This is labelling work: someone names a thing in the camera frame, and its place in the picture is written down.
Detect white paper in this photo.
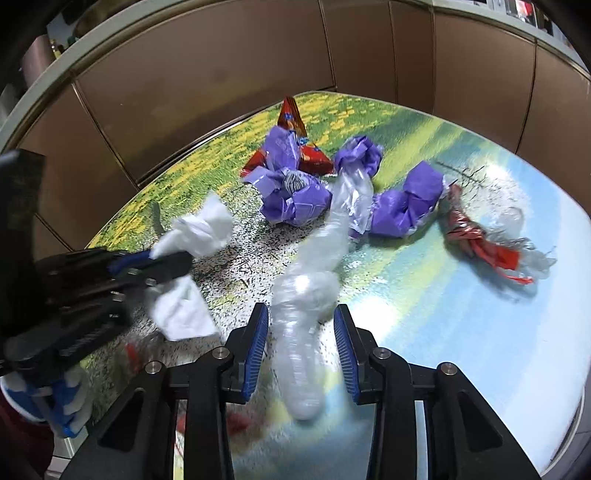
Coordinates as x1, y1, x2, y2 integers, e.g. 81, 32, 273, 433
144, 191, 235, 341

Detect purple wrapper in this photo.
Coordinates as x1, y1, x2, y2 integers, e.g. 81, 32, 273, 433
369, 161, 447, 238
332, 136, 384, 188
244, 125, 334, 228

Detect clear plastic bag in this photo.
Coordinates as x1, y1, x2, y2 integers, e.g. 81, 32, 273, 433
270, 162, 374, 421

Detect red snack wrapper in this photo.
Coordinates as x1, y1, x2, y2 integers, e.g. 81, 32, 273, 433
240, 96, 334, 177

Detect left blue white gloved hand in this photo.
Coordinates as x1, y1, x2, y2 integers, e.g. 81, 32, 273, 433
1, 365, 92, 438

